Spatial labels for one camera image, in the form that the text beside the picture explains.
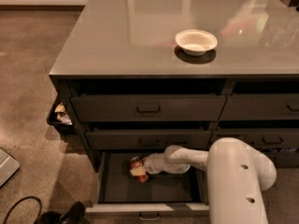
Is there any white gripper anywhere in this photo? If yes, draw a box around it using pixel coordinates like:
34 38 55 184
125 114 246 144
130 153 165 176

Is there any red coke can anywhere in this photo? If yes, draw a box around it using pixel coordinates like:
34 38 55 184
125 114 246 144
130 157 149 183

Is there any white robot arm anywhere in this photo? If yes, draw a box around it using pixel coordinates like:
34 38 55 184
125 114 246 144
130 137 277 224

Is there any middle left drawer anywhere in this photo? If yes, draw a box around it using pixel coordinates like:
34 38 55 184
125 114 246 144
86 129 211 150

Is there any open bottom left drawer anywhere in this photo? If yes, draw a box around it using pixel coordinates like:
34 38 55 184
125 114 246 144
86 151 209 220

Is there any top left drawer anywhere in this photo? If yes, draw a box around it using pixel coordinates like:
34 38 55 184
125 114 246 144
71 94 226 122

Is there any dark grey drawer cabinet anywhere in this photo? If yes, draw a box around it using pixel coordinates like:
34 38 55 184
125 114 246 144
50 0 299 167

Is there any bottom right drawer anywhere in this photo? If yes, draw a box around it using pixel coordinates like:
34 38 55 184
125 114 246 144
262 147 299 168

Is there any middle right drawer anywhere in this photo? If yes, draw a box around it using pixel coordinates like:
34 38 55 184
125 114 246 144
210 129 299 148

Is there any black bin with trash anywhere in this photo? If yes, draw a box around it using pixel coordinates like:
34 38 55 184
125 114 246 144
46 96 76 135

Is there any grey flat floor object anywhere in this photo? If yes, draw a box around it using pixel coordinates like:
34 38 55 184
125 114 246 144
0 148 20 188

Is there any white paper bowl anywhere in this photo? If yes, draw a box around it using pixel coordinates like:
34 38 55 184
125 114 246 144
175 29 218 56

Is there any black cable loop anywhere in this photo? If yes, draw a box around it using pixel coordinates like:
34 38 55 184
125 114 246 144
2 195 44 224

